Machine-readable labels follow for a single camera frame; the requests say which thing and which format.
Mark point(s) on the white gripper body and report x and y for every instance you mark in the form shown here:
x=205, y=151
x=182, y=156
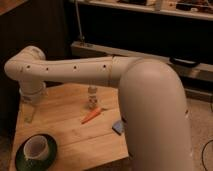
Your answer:
x=32, y=92

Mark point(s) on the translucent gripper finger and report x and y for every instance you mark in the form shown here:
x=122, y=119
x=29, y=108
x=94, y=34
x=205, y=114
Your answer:
x=29, y=110

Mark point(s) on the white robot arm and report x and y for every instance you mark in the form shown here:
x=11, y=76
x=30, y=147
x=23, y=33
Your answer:
x=151, y=98

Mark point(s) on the translucent white cup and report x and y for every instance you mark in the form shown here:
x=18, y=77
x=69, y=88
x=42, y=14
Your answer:
x=36, y=148

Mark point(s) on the dark green plate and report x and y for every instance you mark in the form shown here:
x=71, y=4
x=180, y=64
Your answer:
x=22, y=164

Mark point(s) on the small clear bottle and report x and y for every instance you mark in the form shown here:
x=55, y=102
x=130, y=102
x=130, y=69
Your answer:
x=92, y=96

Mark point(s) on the orange carrot toy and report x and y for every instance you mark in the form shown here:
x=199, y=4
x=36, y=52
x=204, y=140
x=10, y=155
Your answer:
x=94, y=113

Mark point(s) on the metal shelf rack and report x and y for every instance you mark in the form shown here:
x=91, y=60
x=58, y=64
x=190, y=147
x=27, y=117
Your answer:
x=129, y=30

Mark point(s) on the black handle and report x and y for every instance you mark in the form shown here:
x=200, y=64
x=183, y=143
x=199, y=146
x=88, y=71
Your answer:
x=183, y=63

